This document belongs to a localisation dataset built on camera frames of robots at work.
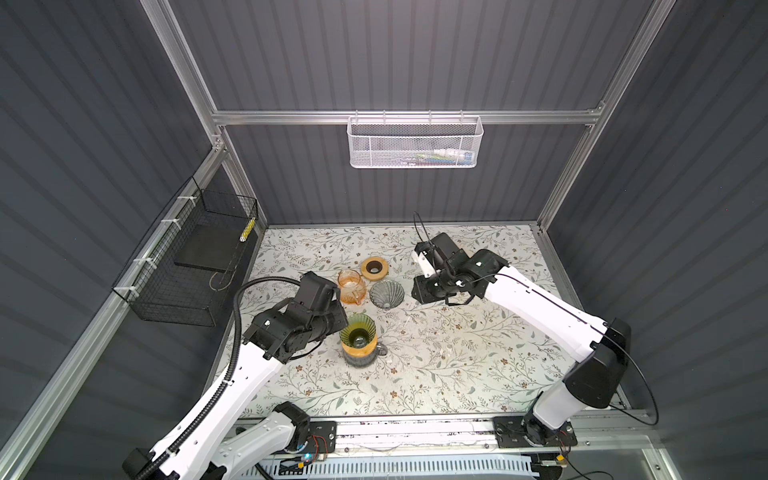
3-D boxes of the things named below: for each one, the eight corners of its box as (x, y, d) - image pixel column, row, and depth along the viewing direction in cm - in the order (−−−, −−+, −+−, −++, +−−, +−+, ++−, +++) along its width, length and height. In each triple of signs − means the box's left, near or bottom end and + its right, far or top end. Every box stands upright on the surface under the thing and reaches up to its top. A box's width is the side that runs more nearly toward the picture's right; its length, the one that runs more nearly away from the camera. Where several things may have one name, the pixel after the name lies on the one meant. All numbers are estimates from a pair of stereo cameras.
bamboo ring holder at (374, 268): (361, 280, 106) (360, 276, 104) (362, 261, 112) (362, 256, 110) (388, 280, 106) (388, 276, 104) (388, 261, 112) (388, 256, 110)
